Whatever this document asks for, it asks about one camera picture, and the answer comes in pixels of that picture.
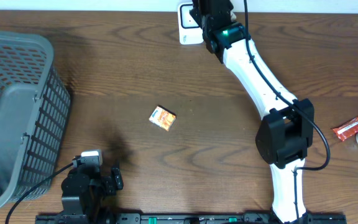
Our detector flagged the orange small packet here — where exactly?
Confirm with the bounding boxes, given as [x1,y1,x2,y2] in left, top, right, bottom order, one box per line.
[149,106,177,131]

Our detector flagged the red Top chocolate bar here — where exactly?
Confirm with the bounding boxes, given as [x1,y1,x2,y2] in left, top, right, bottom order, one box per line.
[333,116,358,141]

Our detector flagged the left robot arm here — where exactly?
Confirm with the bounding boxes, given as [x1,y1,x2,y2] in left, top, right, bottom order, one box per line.
[54,156,124,224]

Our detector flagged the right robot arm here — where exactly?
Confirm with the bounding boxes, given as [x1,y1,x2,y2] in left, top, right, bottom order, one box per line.
[190,0,314,223]

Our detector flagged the white barcode scanner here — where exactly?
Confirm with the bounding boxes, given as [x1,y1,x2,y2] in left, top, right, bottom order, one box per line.
[177,2,204,45]

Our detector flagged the grey plastic basket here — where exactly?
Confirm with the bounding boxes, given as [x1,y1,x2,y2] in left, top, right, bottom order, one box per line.
[0,31,71,208]

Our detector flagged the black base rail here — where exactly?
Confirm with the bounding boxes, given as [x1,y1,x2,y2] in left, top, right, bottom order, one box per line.
[35,212,347,224]

